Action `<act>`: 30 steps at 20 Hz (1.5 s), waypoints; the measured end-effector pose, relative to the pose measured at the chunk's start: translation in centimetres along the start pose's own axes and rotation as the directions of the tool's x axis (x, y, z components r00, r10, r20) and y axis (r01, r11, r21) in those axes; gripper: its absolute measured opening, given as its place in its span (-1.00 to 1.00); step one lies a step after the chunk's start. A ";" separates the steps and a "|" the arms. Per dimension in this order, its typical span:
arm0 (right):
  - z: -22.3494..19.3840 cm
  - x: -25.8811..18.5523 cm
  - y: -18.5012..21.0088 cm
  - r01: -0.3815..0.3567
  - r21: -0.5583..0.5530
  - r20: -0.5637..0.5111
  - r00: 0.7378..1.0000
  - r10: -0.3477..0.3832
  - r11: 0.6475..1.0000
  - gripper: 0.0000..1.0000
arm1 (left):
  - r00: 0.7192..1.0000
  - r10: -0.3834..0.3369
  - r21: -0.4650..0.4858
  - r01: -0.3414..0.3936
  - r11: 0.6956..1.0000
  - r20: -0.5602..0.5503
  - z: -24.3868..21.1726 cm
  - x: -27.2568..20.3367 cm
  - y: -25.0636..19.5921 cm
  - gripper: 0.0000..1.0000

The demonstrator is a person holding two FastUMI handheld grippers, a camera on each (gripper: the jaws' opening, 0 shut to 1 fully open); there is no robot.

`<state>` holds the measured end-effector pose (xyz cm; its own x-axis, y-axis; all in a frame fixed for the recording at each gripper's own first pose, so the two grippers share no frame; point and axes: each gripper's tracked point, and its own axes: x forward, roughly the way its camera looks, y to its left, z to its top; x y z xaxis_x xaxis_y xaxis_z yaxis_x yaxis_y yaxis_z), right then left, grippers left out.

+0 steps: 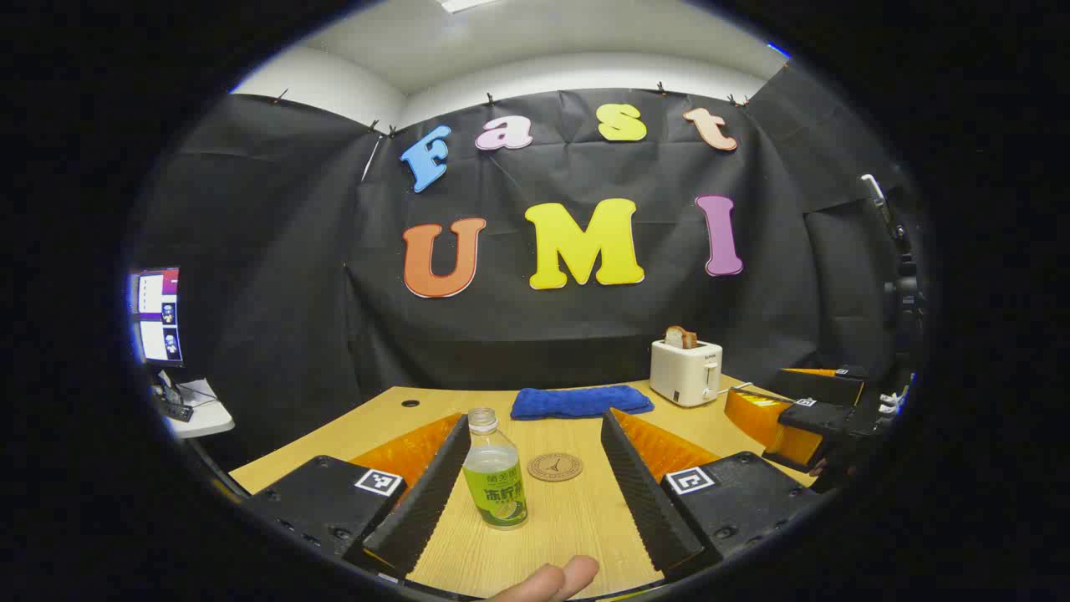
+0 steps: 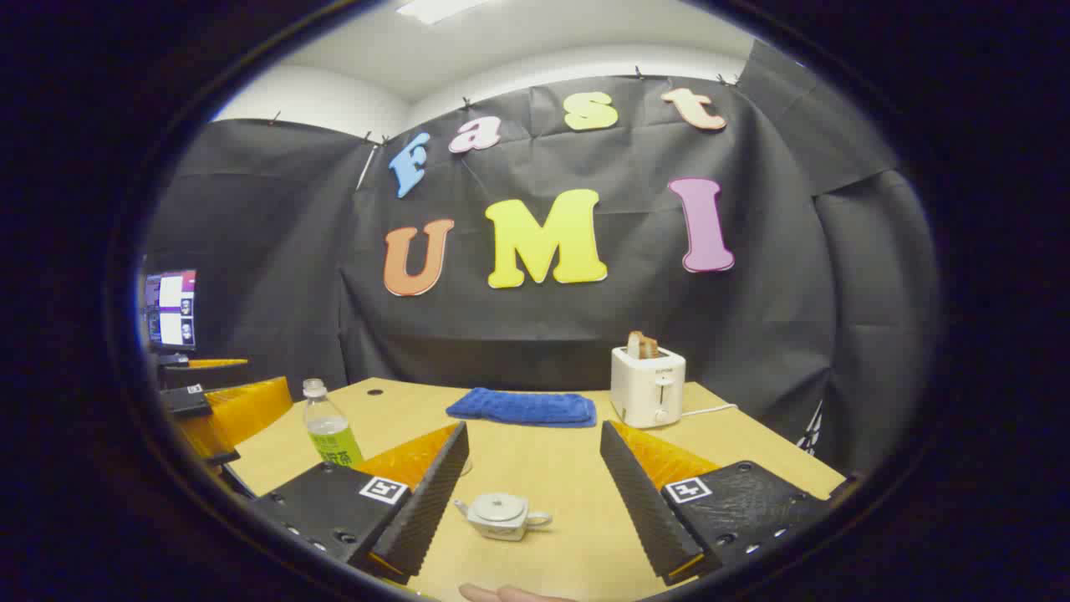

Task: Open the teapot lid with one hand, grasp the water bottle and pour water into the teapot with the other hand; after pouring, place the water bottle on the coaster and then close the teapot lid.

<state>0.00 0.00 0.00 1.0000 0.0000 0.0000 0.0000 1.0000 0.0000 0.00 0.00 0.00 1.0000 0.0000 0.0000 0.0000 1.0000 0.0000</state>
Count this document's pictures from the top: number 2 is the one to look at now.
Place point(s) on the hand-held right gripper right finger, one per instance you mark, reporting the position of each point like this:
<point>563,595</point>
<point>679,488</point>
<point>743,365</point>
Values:
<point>639,502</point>

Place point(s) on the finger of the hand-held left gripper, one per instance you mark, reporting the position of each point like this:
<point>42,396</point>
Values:
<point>247,410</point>
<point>209,376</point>

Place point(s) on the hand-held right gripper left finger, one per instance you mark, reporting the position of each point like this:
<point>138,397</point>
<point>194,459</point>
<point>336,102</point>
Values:
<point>422,502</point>

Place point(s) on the white ceramic teacup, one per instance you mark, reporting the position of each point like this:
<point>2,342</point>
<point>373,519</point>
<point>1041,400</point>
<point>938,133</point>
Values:
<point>501,522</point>

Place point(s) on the clear green label water bottle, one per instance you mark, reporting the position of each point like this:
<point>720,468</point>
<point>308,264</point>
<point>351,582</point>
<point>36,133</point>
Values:
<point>330,435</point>

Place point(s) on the computer monitor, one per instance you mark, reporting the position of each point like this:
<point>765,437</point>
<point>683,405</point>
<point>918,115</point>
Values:
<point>171,308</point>

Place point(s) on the white toaster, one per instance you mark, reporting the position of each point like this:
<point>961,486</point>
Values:
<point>645,389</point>

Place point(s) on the blue folded towel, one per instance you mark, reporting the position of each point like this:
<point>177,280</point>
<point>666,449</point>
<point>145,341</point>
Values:
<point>522,408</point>

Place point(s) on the bread slice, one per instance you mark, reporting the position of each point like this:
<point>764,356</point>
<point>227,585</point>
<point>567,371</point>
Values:
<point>634,344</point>
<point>650,347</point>

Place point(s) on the black backdrop cloth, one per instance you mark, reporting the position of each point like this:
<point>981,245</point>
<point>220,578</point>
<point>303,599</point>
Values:
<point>752,251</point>

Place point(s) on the ceiling light panel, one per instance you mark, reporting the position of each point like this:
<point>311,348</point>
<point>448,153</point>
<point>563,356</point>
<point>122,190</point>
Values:
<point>439,8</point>

